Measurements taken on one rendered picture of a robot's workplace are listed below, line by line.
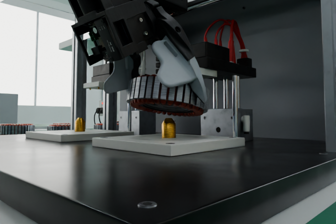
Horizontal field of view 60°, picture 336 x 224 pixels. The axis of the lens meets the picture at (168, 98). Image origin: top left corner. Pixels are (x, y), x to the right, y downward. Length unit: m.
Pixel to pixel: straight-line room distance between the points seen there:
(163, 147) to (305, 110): 0.33
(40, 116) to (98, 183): 5.22
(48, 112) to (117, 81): 5.06
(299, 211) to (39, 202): 0.16
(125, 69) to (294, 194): 0.28
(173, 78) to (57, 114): 5.22
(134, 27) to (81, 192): 0.22
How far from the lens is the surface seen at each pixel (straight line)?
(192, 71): 0.34
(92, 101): 5.87
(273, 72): 0.60
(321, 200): 0.26
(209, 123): 0.51
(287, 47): 0.60
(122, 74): 0.42
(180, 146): 0.31
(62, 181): 0.20
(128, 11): 0.33
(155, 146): 0.32
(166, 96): 0.35
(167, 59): 0.34
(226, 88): 0.52
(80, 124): 0.59
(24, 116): 5.31
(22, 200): 0.22
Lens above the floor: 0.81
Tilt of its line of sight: 4 degrees up
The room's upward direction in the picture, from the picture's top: straight up
